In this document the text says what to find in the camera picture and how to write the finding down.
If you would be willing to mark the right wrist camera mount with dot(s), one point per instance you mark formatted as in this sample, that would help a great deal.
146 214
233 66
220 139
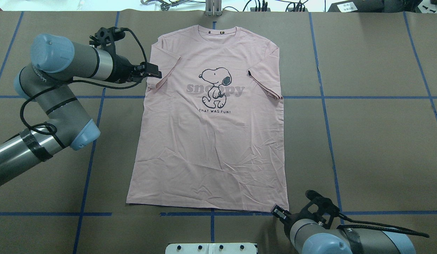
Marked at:
319 209

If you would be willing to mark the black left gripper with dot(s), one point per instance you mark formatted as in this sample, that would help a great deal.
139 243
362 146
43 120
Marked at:
124 68

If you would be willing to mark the pink Snoopy t-shirt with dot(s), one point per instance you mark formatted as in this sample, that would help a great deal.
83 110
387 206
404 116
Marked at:
212 132

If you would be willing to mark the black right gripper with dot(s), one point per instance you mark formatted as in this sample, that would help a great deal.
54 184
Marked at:
288 219

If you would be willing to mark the aluminium frame post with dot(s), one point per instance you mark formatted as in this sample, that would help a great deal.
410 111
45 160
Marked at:
213 8

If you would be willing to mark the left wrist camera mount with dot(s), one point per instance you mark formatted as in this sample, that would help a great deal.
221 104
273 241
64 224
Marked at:
105 39

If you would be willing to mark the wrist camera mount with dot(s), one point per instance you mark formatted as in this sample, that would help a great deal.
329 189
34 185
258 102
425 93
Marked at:
105 39
319 209

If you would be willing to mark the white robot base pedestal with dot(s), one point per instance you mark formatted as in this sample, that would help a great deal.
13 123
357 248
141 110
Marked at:
213 248

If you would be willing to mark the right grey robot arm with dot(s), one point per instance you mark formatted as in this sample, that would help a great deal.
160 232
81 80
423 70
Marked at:
308 235

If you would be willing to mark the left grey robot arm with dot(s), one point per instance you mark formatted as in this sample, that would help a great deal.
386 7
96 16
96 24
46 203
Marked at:
54 119

